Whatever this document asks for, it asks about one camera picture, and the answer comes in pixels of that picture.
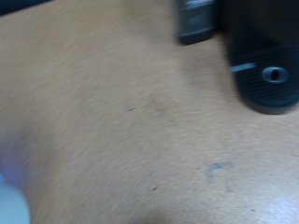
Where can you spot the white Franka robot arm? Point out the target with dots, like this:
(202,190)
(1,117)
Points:
(11,208)

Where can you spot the black Keurig coffee machine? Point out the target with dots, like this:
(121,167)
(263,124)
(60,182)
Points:
(264,93)

